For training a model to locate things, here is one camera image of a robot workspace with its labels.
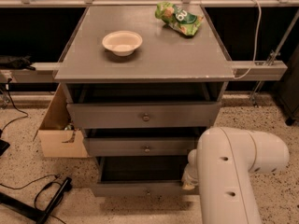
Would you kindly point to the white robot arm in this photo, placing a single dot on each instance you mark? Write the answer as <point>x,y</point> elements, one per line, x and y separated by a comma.
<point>220,167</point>

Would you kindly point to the cardboard box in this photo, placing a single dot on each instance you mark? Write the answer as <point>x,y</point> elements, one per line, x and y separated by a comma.
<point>58,136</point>

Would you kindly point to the grey drawer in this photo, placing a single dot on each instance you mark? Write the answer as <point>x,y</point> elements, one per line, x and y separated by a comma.
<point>136,115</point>
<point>141,176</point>
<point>146,146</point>

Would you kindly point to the grey top drawer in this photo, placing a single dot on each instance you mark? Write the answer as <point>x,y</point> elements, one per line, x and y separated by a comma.
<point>136,115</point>

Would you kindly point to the grey bottom drawer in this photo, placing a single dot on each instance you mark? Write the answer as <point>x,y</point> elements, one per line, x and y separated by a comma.
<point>141,176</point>

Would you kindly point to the grey middle drawer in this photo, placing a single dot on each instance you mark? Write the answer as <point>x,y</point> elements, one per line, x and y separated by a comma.
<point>146,146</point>

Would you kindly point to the green snack bag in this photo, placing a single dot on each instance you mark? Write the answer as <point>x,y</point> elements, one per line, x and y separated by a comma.
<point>178,19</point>

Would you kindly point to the metal frame rail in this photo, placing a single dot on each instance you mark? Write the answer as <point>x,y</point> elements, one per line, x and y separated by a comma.
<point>124,72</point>

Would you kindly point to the grey drawer cabinet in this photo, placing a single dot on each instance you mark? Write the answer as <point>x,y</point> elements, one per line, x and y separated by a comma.
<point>161,47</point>

